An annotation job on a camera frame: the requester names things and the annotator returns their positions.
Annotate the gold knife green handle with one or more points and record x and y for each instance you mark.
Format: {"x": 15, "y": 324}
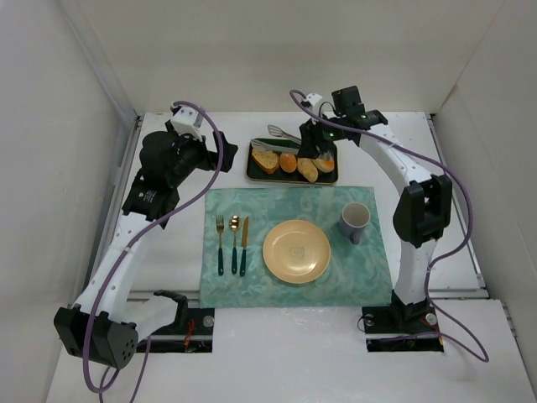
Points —
{"x": 243, "y": 263}

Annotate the dark green gold-rimmed tray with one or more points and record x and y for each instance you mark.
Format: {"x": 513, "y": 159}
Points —
{"x": 254, "y": 173}

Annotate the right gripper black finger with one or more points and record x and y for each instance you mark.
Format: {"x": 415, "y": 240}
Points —
{"x": 307, "y": 130}
{"x": 309, "y": 147}

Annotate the round orange sugared bun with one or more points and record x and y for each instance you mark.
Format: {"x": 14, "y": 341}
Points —
{"x": 287, "y": 162}

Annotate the sliced brown bread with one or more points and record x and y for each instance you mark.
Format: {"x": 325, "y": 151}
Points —
{"x": 266, "y": 160}

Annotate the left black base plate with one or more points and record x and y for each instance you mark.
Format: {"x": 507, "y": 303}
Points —
{"x": 194, "y": 336}

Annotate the teal patterned placemat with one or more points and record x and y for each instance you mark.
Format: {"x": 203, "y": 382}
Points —
{"x": 357, "y": 275}

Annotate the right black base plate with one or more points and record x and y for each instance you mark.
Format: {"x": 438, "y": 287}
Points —
{"x": 393, "y": 330}

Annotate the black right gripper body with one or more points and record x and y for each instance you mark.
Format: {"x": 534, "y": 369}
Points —
{"x": 313, "y": 137}

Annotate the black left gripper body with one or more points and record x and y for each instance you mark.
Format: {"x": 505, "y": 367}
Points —
{"x": 219, "y": 153}

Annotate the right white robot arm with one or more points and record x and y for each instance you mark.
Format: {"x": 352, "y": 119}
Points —
{"x": 420, "y": 217}

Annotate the gold spoon green handle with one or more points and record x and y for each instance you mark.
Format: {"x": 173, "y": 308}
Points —
{"x": 234, "y": 225}

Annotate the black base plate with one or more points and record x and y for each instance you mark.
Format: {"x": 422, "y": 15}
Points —
{"x": 194, "y": 336}
{"x": 393, "y": 330}

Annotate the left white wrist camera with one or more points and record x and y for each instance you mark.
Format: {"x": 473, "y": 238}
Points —
{"x": 187, "y": 120}

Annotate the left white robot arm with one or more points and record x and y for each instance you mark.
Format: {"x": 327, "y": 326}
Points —
{"x": 99, "y": 327}

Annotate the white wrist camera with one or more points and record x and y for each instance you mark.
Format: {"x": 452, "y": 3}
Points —
{"x": 187, "y": 120}
{"x": 312, "y": 102}

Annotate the grey-blue mug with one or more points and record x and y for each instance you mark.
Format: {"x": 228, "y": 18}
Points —
{"x": 354, "y": 218}

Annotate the stainless steel tongs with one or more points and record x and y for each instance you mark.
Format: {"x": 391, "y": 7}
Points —
{"x": 282, "y": 141}

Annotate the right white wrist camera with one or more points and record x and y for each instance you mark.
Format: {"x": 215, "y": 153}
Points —
{"x": 312, "y": 102}

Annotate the long yellow filled bread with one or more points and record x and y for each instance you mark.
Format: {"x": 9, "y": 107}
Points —
{"x": 307, "y": 169}

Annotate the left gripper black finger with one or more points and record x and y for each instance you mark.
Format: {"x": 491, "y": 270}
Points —
{"x": 222, "y": 145}
{"x": 227, "y": 160}

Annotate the gold fork green handle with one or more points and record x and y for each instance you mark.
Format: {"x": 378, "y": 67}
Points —
{"x": 220, "y": 230}

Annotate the cream yellow plate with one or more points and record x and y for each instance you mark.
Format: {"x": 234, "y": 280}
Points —
{"x": 296, "y": 252}

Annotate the white orange-topped oval bun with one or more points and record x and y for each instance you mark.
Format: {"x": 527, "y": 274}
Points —
{"x": 325, "y": 162}

